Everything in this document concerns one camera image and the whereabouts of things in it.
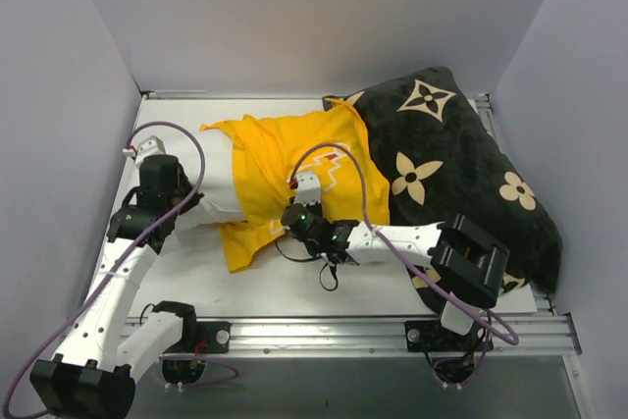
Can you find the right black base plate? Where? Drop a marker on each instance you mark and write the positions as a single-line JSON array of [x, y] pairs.
[[430, 336]]

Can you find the black floral plush pillow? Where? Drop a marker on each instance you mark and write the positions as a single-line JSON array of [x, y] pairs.
[[430, 144]]

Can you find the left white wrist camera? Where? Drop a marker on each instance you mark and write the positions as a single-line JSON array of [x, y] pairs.
[[152, 145]]

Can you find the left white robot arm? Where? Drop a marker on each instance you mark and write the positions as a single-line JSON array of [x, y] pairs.
[[93, 372]]

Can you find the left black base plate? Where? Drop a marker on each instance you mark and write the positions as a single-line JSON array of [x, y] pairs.
[[210, 337]]

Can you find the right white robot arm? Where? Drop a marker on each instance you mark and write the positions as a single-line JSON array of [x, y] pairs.
[[470, 262]]

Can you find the aluminium front rail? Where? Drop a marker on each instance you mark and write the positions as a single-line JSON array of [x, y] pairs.
[[539, 335]]

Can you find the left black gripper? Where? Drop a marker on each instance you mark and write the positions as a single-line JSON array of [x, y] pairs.
[[183, 188]]

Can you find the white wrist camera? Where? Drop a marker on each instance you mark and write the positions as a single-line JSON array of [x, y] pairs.
[[305, 181], [152, 145]]

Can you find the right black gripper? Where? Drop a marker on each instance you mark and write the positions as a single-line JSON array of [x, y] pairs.
[[290, 218]]

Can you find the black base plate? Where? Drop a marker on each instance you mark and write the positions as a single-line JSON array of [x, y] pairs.
[[210, 337], [430, 336]]

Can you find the white pillow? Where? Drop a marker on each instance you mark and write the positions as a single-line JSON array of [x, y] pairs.
[[207, 157]]

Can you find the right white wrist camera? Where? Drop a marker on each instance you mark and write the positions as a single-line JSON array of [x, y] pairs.
[[305, 181]]

